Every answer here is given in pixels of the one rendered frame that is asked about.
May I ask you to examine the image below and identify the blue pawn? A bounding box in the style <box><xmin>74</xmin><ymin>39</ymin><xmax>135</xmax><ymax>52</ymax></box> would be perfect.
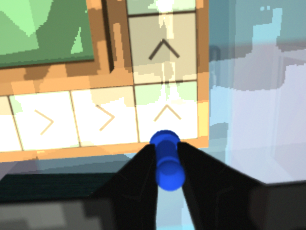
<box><xmin>149</xmin><ymin>129</ymin><xmax>185</xmax><ymax>192</ymax></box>

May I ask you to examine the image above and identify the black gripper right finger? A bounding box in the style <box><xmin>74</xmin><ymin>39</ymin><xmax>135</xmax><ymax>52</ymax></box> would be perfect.
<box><xmin>177</xmin><ymin>141</ymin><xmax>306</xmax><ymax>230</ymax></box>

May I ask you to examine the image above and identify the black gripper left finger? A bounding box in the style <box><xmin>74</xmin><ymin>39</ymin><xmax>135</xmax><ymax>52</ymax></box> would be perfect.
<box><xmin>0</xmin><ymin>144</ymin><xmax>158</xmax><ymax>230</ymax></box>

